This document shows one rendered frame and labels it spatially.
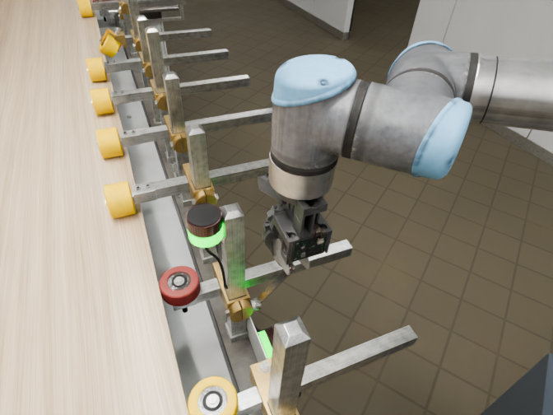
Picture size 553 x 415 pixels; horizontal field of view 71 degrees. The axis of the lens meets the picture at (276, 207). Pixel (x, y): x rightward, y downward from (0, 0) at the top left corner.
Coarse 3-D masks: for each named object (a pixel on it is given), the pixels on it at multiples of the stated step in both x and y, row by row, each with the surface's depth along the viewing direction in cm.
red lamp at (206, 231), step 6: (186, 216) 63; (186, 222) 63; (216, 222) 63; (222, 222) 65; (192, 228) 62; (198, 228) 62; (204, 228) 62; (210, 228) 62; (216, 228) 63; (192, 234) 63; (198, 234) 63; (204, 234) 63; (210, 234) 63
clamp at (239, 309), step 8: (216, 264) 86; (216, 272) 85; (224, 288) 82; (224, 296) 81; (240, 296) 81; (248, 296) 81; (224, 304) 84; (232, 304) 80; (240, 304) 80; (248, 304) 80; (232, 312) 79; (240, 312) 79; (248, 312) 81; (232, 320) 80; (240, 320) 82
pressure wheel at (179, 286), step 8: (168, 272) 80; (176, 272) 80; (184, 272) 80; (192, 272) 80; (160, 280) 78; (168, 280) 79; (176, 280) 78; (184, 280) 79; (192, 280) 79; (160, 288) 77; (168, 288) 77; (176, 288) 77; (184, 288) 77; (192, 288) 77; (168, 296) 76; (176, 296) 76; (184, 296) 76; (192, 296) 78; (176, 304) 77; (184, 304) 78; (184, 312) 86
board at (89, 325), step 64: (0, 0) 204; (64, 0) 210; (0, 64) 148; (64, 64) 151; (0, 128) 117; (64, 128) 118; (0, 192) 96; (64, 192) 97; (0, 256) 82; (64, 256) 82; (128, 256) 83; (0, 320) 71; (64, 320) 72; (128, 320) 72; (0, 384) 63; (64, 384) 63; (128, 384) 64
